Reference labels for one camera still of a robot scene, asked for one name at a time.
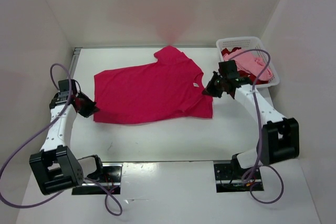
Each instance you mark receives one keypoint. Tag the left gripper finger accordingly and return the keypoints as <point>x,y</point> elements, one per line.
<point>83,101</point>
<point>88,110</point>

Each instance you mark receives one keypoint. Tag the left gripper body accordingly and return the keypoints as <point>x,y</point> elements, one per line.
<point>76,95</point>

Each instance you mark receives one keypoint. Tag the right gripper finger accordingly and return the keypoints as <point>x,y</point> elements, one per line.
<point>215,79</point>
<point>212,91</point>

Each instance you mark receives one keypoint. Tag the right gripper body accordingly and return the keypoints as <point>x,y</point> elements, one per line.
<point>221,86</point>

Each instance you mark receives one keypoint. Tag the magenta t shirt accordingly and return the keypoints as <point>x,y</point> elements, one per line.
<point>169,88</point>

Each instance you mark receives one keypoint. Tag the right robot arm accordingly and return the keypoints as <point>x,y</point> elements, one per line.
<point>278,135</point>

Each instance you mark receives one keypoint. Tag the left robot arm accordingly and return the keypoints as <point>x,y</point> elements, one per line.
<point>55,167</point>

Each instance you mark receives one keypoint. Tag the dark red t shirt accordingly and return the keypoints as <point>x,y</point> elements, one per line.
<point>248,65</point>

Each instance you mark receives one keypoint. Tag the pink t shirt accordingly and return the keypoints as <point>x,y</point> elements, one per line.
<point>250,66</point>

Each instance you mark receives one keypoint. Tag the white plastic basket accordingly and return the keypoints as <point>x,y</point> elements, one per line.
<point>228,45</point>

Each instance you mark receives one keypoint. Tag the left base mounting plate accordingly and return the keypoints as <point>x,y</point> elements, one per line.
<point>110,179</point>

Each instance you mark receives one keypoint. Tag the base mounting plate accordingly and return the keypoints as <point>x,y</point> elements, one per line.
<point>110,179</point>
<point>228,179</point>

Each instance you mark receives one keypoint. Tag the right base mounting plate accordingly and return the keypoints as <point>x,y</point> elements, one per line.
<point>228,179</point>

